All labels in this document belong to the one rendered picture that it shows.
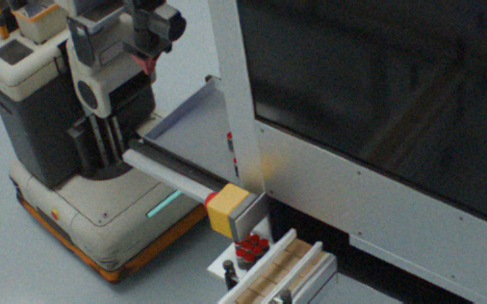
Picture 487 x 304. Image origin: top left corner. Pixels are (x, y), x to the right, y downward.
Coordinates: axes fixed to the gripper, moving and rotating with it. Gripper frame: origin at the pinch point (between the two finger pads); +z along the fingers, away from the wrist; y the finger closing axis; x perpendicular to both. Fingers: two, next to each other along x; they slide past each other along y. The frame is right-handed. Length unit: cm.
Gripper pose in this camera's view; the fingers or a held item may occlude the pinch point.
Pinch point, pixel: (149, 70)
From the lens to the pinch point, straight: 179.5
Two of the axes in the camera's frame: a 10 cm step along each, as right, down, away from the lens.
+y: 7.8, 4.6, -4.2
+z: 0.0, 6.7, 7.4
